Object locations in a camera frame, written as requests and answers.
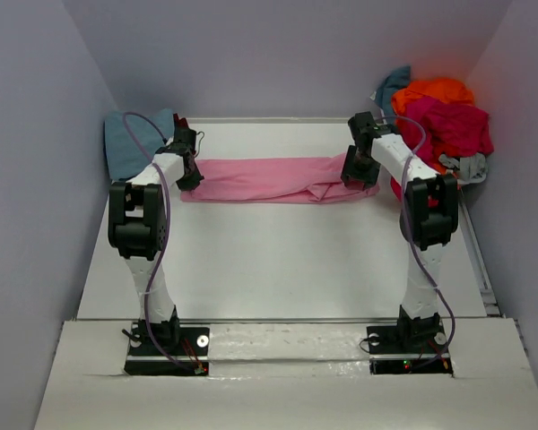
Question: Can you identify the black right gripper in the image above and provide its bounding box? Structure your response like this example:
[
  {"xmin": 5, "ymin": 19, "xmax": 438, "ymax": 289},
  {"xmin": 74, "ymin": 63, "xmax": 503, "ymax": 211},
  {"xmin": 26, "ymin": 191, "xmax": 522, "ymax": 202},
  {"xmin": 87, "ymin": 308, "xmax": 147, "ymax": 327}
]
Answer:
[{"xmin": 342, "ymin": 144, "xmax": 382, "ymax": 190}]

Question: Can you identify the pink t shirt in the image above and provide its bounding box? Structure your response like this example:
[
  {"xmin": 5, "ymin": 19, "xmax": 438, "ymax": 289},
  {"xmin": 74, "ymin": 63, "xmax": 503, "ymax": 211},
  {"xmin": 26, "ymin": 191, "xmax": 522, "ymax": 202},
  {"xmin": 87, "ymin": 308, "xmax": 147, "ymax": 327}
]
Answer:
[{"xmin": 180, "ymin": 154, "xmax": 379, "ymax": 204}]

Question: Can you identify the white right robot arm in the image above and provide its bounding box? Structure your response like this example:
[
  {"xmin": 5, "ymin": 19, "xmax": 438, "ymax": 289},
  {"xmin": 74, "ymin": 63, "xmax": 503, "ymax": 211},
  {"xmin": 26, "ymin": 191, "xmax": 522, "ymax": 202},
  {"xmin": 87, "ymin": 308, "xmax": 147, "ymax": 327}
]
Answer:
[{"xmin": 341, "ymin": 112, "xmax": 458, "ymax": 357}]

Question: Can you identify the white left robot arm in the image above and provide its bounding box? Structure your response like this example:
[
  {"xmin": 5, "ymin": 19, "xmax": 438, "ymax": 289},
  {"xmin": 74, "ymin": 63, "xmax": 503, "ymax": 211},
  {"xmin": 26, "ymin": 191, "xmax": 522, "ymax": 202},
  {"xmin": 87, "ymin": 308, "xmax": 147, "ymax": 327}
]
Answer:
[{"xmin": 108, "ymin": 126, "xmax": 204, "ymax": 356}]

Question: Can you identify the folded dark red t shirt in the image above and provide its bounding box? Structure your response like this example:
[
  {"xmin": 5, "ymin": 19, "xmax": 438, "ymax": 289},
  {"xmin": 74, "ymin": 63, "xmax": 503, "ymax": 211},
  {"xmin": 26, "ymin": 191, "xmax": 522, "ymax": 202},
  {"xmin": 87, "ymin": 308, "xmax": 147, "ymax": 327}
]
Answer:
[{"xmin": 173, "ymin": 113, "xmax": 189, "ymax": 131}]

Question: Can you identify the folded light blue t shirt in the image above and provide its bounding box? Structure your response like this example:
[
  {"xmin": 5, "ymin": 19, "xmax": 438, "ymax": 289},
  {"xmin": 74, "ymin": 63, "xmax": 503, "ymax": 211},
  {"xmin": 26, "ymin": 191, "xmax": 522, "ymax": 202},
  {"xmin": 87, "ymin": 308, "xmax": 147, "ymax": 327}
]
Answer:
[{"xmin": 104, "ymin": 111, "xmax": 164, "ymax": 181}]

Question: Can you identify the magenta t shirt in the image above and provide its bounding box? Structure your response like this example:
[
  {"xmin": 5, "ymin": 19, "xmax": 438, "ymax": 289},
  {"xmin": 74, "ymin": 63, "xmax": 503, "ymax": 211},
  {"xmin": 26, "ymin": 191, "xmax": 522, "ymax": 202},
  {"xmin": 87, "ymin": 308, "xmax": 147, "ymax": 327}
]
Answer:
[{"xmin": 389, "ymin": 96, "xmax": 495, "ymax": 201}]

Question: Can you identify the teal t shirt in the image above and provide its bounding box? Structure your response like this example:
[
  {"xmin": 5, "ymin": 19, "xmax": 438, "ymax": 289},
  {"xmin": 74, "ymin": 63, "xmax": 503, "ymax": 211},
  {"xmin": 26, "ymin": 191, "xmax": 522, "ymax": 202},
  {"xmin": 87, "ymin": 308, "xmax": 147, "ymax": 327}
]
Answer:
[{"xmin": 371, "ymin": 65, "xmax": 412, "ymax": 116}]

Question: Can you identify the grey t shirt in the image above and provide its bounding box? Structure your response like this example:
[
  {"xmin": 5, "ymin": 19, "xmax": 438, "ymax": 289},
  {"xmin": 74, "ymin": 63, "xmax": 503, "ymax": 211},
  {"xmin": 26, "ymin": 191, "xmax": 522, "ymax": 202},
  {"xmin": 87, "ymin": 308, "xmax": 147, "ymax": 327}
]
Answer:
[{"xmin": 438, "ymin": 153, "xmax": 488, "ymax": 186}]

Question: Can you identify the orange t shirt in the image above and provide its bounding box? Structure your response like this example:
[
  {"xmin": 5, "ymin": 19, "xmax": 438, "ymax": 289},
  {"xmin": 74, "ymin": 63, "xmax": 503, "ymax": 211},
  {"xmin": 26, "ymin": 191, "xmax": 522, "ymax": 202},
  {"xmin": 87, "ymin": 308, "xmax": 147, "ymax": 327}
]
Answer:
[{"xmin": 388, "ymin": 78, "xmax": 474, "ymax": 173}]

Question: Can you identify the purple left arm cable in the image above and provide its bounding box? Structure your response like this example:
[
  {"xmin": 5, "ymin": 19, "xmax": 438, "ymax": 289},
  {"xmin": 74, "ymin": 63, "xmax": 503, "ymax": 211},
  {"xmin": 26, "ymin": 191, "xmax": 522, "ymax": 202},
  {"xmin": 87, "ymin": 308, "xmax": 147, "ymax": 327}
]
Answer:
[{"xmin": 121, "ymin": 110, "xmax": 207, "ymax": 373}]

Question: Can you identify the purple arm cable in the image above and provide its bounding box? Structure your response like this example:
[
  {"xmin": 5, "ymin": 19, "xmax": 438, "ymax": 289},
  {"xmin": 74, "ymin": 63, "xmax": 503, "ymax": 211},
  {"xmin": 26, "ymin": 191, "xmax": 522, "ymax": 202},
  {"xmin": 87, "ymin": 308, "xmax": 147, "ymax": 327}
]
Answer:
[
  {"xmin": 121, "ymin": 110, "xmax": 207, "ymax": 373},
  {"xmin": 376, "ymin": 116, "xmax": 457, "ymax": 373}
]

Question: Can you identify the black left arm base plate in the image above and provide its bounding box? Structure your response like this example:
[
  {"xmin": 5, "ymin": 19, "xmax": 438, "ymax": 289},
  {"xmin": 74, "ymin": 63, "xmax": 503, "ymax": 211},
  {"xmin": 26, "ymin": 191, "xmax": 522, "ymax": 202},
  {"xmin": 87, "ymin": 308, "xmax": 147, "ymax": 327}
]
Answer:
[{"xmin": 122, "ymin": 323, "xmax": 210, "ymax": 377}]

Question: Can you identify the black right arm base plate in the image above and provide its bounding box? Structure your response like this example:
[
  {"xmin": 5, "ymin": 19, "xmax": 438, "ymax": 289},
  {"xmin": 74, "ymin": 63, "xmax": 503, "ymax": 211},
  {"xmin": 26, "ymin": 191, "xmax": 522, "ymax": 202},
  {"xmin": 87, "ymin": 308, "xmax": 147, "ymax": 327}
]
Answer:
[{"xmin": 360, "ymin": 325, "xmax": 454, "ymax": 375}]

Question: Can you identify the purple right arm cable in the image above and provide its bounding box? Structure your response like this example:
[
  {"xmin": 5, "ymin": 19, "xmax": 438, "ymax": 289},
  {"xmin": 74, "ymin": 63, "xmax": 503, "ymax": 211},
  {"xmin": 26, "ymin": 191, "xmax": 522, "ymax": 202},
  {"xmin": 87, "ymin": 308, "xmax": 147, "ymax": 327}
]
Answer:
[{"xmin": 376, "ymin": 116, "xmax": 457, "ymax": 373}]

